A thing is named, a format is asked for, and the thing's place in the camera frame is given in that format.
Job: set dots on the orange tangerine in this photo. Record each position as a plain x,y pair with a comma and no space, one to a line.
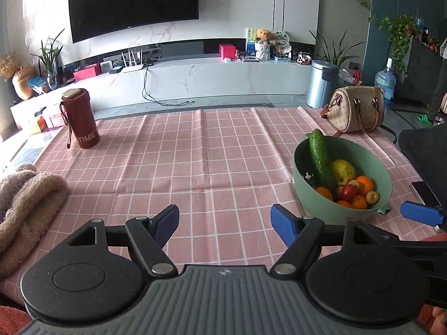
325,193
366,185
359,202
344,203

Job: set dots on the green colander bowl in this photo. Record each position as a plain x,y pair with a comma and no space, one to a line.
364,163

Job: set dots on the red box on cabinet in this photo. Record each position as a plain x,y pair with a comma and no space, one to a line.
227,51

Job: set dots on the grey metal trash bin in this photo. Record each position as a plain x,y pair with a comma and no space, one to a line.
322,84

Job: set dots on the pink checked tablecloth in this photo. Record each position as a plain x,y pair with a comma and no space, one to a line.
224,169

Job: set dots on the teddy bear in pot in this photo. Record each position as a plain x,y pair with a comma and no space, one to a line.
262,44

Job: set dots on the potted green plant left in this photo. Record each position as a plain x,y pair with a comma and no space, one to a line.
48,55

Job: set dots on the blue water jug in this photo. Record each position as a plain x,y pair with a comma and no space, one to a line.
386,80

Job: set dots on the dark grey cushion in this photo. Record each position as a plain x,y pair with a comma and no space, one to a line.
426,150

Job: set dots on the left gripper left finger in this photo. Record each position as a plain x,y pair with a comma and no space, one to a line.
147,239

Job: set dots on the pink box on cabinet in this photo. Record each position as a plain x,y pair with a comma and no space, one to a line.
86,72

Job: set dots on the small red tomato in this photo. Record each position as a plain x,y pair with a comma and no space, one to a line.
348,192

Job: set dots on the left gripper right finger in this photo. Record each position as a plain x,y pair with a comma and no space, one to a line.
301,237

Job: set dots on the green cucumber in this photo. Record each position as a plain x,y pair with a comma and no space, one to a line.
323,174

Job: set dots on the white marble TV cabinet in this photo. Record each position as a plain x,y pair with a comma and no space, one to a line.
182,79

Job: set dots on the person's right hand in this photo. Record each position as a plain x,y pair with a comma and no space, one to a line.
432,317

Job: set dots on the yellow-green pear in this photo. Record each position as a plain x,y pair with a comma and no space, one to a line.
343,172

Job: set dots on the orange vase dried flowers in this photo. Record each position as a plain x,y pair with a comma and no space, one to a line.
19,76

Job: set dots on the round decorative plate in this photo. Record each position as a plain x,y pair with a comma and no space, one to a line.
281,42

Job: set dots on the dark red TIME tumbler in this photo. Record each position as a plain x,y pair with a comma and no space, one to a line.
77,114

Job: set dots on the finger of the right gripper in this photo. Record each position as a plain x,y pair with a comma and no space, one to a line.
433,216
423,277

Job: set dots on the black smartphone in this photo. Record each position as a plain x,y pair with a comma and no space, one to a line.
424,194

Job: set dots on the beige patterned handbag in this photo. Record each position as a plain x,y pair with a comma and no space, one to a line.
355,108

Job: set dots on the red storage boxes low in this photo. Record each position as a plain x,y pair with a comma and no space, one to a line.
47,121

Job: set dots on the hanging ivy plant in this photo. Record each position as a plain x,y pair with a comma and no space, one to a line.
401,29

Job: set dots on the tall leafy plant right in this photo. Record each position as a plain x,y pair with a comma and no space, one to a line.
336,53

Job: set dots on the beige fuzzy garment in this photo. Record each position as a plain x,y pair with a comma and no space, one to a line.
30,201

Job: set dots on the black wall television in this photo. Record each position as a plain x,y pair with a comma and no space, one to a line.
90,18

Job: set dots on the white wifi router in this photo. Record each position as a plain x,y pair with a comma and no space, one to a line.
132,61

